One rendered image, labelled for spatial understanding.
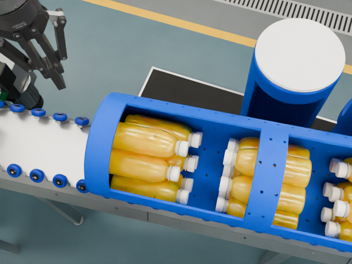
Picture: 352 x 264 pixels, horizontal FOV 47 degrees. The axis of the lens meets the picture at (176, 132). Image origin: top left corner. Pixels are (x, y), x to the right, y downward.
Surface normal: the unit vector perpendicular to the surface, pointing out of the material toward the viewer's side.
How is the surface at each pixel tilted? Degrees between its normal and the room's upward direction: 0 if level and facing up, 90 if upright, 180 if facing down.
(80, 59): 0
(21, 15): 89
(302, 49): 0
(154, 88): 0
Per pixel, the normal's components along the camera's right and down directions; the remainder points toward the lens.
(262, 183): -0.15, 0.04
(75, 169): -0.05, -0.40
